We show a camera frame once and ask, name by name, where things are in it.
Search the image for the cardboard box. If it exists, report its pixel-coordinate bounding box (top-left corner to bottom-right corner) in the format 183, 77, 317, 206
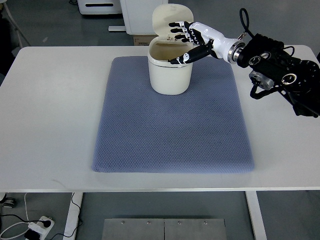
133, 35, 157, 46

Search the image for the black cable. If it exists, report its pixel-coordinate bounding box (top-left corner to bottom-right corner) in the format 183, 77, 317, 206
48, 192, 83, 240

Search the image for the dark chair at left edge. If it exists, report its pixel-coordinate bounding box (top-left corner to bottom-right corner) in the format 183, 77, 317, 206
0, 13, 15, 76

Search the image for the white power strip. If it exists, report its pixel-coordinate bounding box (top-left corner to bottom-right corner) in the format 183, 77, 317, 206
28, 216, 55, 240

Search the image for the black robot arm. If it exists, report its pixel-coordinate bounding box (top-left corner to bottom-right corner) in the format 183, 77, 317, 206
233, 8, 320, 118

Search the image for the left metal floor plate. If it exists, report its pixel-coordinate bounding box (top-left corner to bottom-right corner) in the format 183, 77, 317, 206
101, 218, 165, 240

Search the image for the white appliance with slot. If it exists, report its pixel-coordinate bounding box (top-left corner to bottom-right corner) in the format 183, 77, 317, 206
77, 0, 122, 15

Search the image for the white cable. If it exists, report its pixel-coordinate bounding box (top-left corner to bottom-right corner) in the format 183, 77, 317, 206
0, 192, 41, 238

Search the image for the right metal floor plate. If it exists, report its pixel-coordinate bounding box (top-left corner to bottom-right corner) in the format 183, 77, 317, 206
164, 218, 227, 240

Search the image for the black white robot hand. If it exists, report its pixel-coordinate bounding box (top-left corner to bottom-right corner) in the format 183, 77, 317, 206
168, 21, 245, 65

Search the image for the blue quilted mat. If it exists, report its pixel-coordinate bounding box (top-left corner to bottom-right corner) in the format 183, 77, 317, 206
92, 56, 254, 174

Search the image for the white cabinet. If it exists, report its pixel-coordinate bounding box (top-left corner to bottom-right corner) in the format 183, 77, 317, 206
108, 0, 169, 36

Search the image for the caster wheel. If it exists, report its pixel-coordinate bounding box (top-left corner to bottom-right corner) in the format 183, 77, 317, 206
0, 192, 16, 208

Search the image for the black plug adapter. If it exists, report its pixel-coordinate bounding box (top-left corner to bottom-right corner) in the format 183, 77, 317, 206
24, 229, 40, 240

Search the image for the metal floor plate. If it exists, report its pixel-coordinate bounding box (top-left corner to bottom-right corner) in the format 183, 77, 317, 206
164, 218, 227, 240
101, 218, 165, 240

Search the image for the white trash bin with lid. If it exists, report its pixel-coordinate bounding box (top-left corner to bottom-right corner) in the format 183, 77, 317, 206
147, 3, 194, 95

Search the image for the right white table leg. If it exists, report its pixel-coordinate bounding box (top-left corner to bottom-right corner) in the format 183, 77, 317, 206
245, 191, 267, 240

